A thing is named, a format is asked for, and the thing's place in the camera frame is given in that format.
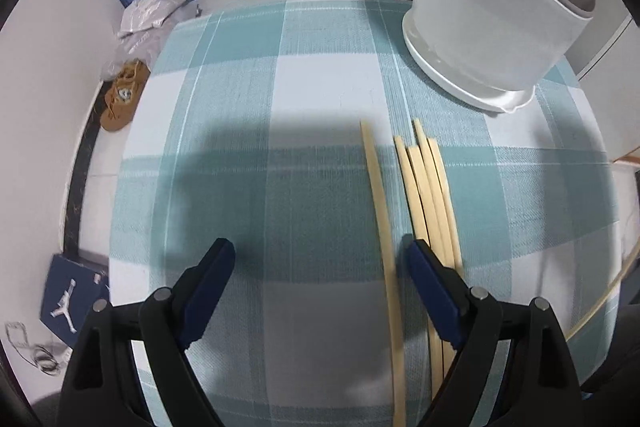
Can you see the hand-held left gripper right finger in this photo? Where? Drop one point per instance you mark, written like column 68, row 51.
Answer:
column 432, row 292

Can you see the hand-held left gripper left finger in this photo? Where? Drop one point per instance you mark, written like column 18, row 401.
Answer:
column 207, row 292

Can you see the wooden chopstick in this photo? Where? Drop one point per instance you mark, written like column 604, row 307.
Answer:
column 382, row 232
column 442, row 192
column 427, row 172
column 420, row 197
column 406, row 187
column 607, row 294

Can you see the white utensil holder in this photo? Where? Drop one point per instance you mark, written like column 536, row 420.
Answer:
column 475, row 7

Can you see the teal checked tablecloth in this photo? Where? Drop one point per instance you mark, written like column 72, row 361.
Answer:
column 250, row 157

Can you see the blue shoe box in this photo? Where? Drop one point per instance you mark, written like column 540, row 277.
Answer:
column 65, row 302

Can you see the brown shoe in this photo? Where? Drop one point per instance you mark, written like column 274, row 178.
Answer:
column 117, row 109
column 136, row 74

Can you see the grey plastic parcel bag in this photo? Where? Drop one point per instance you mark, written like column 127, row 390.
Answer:
column 135, row 47

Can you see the white plastic parcel bag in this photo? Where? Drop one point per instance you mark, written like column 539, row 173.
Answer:
column 150, row 14

